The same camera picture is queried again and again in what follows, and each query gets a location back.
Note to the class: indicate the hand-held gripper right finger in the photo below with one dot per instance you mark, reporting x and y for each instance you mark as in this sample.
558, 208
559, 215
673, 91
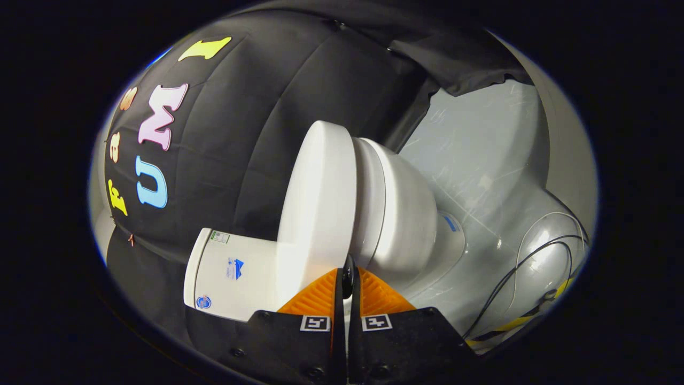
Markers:
401, 347

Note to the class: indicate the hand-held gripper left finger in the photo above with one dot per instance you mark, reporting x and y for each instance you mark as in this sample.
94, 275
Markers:
299, 347

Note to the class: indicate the white toilet lid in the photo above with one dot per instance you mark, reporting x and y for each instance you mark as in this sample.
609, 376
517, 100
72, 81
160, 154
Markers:
320, 203

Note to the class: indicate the white toilet bowl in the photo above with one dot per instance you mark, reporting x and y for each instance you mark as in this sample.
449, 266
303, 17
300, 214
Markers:
401, 214

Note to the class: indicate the black backdrop cloth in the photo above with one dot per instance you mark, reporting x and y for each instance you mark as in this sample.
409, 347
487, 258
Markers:
240, 133

